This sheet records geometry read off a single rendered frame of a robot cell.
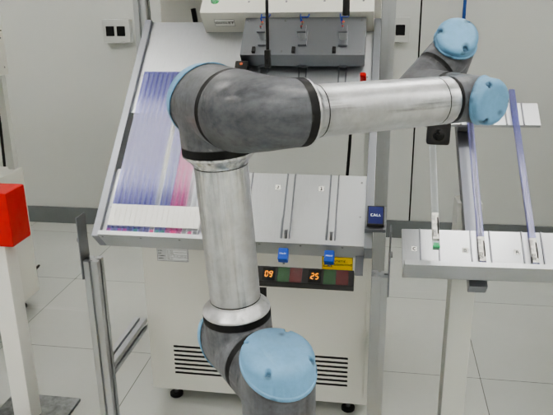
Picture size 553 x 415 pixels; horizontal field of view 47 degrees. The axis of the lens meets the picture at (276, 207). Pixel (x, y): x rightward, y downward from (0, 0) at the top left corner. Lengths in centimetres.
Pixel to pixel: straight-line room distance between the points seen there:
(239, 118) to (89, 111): 298
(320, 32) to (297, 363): 108
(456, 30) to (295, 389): 66
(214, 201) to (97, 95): 281
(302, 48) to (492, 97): 84
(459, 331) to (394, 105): 92
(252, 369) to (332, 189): 74
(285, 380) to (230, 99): 41
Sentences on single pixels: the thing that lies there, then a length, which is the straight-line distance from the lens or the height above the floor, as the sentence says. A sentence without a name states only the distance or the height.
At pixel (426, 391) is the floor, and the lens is 233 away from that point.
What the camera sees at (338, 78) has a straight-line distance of 180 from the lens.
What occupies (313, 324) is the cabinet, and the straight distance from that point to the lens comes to 199.
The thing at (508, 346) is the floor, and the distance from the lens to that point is 266.
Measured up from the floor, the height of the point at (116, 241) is 70.
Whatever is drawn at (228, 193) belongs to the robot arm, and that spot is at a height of 100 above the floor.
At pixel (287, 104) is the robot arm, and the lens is 85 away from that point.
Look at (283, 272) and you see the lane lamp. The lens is 154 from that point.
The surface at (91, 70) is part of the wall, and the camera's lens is 375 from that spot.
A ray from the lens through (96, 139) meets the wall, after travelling 382.
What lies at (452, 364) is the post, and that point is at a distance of 180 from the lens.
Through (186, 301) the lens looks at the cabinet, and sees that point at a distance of 204.
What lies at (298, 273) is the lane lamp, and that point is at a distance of 153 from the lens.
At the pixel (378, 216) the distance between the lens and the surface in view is 153.
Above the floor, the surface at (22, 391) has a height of 13.
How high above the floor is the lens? 129
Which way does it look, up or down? 19 degrees down
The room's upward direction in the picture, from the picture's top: 1 degrees counter-clockwise
